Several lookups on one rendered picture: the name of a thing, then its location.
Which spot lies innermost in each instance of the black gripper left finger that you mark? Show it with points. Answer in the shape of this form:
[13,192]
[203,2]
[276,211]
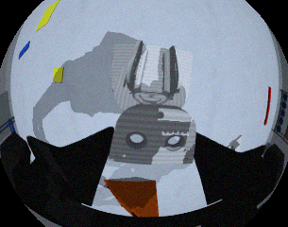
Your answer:
[80,164]

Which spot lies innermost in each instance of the yellow square tile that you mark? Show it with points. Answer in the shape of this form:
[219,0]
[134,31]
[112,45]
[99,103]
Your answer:
[58,74]

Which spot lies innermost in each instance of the yellow flat rectangular plate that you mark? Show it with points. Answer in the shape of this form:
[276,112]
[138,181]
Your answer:
[46,16]

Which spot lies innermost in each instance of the blue flat bar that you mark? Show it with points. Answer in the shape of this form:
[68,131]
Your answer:
[24,50]

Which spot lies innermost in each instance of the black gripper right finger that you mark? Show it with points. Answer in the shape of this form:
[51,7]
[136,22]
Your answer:
[219,167]

